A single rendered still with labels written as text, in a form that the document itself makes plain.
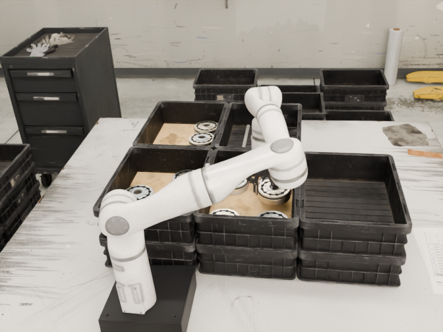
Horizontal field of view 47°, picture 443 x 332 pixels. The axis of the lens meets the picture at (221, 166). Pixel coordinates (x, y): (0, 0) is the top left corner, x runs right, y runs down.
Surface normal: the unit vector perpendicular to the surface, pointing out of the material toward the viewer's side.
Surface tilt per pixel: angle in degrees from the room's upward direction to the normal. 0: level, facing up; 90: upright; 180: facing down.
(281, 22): 90
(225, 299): 0
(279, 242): 90
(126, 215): 76
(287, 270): 90
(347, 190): 0
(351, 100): 90
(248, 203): 0
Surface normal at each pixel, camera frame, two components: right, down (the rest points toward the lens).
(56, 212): -0.04, -0.86
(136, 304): -0.22, 0.48
